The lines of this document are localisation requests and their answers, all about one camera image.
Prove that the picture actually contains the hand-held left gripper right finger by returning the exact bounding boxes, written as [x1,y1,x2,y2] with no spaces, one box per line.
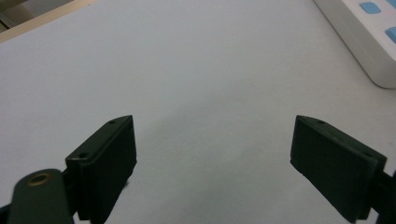
[290,114,388,224]

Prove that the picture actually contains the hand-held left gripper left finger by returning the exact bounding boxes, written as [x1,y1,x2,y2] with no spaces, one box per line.
[64,114,138,224]

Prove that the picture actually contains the white power strip blue switches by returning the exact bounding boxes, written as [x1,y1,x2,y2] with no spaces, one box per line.
[313,0,396,90]

